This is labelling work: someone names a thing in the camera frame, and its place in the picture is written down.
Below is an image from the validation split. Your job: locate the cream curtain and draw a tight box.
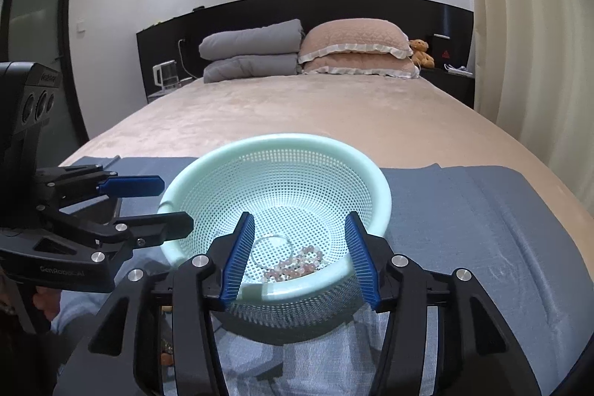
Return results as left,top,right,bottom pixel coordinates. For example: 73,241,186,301
457,0,594,213

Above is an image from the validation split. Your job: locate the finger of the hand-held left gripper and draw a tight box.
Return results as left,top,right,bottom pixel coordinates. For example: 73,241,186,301
46,212,195,261
33,164,165,211

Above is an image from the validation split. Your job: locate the black nightstand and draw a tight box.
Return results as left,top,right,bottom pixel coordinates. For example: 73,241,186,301
420,66,475,109

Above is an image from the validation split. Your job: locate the mint green plastic basket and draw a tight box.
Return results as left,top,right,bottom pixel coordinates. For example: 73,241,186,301
158,133,393,330

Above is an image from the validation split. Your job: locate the black headboard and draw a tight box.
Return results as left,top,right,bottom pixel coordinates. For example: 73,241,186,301
136,0,475,109

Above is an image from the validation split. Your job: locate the grey folded quilt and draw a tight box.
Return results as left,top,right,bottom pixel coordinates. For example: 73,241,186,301
199,19,304,59
203,54,300,84

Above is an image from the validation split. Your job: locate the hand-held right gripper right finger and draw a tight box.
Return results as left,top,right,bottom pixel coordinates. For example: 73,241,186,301
344,211,541,396

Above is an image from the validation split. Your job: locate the frosted glass door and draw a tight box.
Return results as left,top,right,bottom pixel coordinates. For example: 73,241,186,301
0,0,90,146

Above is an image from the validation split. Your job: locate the white charger cable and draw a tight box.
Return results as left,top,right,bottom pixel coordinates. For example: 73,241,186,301
177,37,196,82

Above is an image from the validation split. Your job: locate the black box with red triangle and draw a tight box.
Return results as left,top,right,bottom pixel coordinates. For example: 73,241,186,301
433,34,454,69

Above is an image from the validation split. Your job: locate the brown teddy bear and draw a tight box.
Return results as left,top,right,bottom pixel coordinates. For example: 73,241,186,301
408,39,435,69

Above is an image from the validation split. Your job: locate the pink frilled pillow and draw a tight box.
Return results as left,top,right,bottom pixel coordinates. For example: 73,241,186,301
298,19,414,63
301,55,418,79

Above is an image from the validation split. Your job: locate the pink bead bracelet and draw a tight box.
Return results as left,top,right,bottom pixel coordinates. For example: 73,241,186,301
262,245,326,283

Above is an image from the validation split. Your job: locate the white electric kettle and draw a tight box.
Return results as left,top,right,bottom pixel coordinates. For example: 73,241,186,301
153,60,180,91

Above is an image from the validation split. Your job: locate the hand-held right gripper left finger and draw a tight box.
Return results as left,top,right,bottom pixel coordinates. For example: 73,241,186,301
87,212,257,396

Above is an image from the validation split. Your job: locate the blue cloth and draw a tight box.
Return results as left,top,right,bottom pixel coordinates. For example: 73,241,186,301
51,156,583,396

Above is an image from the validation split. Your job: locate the person's left hand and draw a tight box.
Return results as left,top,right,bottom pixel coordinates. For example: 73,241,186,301
28,285,63,323

